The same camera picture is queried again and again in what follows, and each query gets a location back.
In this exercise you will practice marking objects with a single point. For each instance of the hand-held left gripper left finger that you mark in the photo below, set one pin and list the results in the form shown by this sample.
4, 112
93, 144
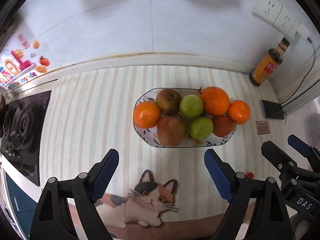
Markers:
105, 177

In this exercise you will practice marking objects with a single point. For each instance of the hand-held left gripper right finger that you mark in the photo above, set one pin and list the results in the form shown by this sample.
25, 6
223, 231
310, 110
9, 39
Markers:
218, 177

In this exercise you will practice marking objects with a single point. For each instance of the striped cat print tablecloth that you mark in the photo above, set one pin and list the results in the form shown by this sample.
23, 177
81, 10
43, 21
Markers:
87, 130

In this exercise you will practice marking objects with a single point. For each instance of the green apple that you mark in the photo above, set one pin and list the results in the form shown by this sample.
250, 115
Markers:
201, 127
191, 105

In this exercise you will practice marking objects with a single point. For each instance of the dark red orange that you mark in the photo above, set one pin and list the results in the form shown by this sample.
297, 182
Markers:
223, 126

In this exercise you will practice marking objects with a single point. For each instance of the small brown card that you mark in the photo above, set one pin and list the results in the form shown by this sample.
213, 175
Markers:
262, 127

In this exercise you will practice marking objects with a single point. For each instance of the black smartphone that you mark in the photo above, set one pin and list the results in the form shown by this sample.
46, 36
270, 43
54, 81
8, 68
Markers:
272, 108

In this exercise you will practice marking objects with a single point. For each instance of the blue kitchen cabinet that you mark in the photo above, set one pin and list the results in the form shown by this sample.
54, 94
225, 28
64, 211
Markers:
20, 200

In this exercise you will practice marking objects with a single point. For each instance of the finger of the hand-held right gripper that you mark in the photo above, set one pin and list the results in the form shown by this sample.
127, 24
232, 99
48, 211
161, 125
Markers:
300, 143
275, 152

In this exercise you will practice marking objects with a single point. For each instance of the black gas stove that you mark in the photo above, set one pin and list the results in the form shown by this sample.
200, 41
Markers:
22, 130

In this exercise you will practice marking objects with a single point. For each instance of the colourful wall sticker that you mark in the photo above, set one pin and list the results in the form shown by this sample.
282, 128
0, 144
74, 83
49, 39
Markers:
22, 62

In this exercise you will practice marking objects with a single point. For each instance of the dark soy sauce bottle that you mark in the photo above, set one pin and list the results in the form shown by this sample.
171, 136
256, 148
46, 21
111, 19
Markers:
267, 67

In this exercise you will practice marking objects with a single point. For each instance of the dark brown apple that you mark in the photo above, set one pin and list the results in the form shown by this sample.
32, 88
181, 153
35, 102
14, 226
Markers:
168, 101

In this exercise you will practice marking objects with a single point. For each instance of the large orange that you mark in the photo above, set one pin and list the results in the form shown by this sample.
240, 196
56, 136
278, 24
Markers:
215, 100

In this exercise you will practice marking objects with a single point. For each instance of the small orange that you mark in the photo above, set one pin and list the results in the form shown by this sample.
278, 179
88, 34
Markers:
147, 114
238, 111

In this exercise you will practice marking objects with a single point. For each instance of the red cherry tomato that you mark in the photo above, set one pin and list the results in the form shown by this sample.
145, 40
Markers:
250, 175

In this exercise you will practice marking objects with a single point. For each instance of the white wall socket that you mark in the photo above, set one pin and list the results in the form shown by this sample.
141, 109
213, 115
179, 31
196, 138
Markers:
285, 20
267, 6
292, 33

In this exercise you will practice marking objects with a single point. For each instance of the oval floral ceramic plate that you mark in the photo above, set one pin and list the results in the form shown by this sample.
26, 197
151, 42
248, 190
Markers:
147, 136

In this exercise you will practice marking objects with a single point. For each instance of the red yellow apple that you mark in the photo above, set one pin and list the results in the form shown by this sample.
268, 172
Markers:
170, 130

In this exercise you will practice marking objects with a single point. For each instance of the white charger plug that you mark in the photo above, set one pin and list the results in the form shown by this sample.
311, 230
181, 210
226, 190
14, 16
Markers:
303, 32

